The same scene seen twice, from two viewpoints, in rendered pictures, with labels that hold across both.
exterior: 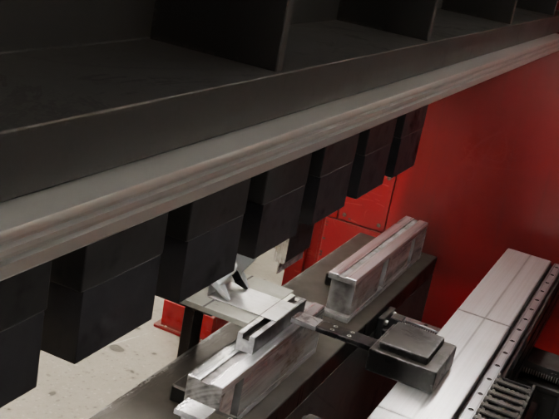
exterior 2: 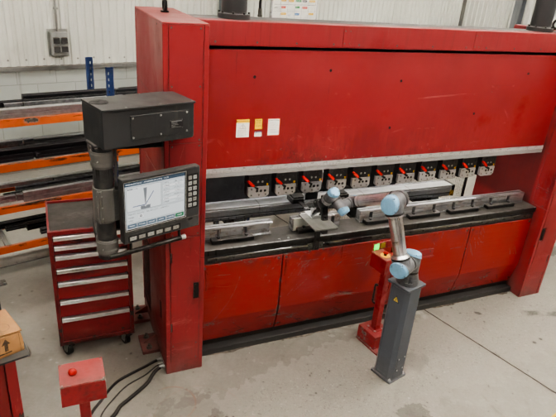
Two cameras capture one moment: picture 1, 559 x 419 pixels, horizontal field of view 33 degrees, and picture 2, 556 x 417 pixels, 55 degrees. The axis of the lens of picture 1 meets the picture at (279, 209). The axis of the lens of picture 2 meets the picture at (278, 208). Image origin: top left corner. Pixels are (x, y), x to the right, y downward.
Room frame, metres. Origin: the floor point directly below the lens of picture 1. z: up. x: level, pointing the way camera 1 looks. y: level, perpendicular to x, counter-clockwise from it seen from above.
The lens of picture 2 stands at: (4.16, 2.18, 2.60)
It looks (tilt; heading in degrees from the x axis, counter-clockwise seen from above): 25 degrees down; 223
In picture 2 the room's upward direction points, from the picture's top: 5 degrees clockwise
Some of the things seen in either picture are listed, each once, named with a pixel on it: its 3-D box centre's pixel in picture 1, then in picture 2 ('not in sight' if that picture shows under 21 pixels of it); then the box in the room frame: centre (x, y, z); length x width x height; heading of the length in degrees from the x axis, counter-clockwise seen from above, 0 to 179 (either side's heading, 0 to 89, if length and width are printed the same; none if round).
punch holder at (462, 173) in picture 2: not in sight; (465, 165); (0.17, 0.49, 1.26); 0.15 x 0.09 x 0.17; 158
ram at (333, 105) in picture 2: not in sight; (400, 109); (0.84, 0.21, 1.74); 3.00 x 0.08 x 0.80; 158
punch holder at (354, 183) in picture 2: (188, 215); (358, 174); (1.10, 0.11, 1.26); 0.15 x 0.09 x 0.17; 158
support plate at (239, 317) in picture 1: (204, 283); (318, 221); (1.50, 0.10, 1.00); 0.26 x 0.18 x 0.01; 68
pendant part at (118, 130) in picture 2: not in sight; (141, 179); (2.76, -0.12, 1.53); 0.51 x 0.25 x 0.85; 175
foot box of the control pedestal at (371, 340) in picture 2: not in sight; (376, 336); (1.13, 0.52, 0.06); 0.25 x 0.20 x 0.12; 77
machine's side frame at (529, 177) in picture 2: not in sight; (526, 163); (-0.73, 0.66, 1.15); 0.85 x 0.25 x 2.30; 68
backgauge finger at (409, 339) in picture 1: (368, 337); (300, 201); (1.37, -0.18, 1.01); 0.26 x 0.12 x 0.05; 68
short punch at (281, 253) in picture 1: (294, 239); (310, 195); (1.44, -0.03, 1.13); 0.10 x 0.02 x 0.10; 158
